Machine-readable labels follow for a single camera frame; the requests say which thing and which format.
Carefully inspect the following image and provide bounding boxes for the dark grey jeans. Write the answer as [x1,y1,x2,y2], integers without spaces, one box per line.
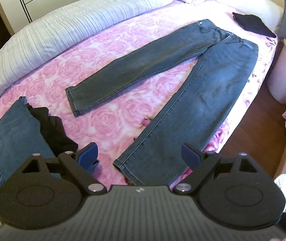
[66,19,259,186]

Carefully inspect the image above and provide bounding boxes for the black garment in pile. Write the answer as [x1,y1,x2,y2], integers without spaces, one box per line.
[0,102,79,194]

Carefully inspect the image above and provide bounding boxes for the blue denim garment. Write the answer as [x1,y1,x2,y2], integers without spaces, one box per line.
[0,96,58,187]

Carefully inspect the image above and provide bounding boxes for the pink rose blanket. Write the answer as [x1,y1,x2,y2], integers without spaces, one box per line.
[0,1,277,186]

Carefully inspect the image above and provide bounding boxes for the white striped duvet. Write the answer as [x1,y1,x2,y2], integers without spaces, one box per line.
[0,0,174,97]

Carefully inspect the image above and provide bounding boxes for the folded black garment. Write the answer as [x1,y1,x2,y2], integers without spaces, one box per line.
[232,12,276,38]

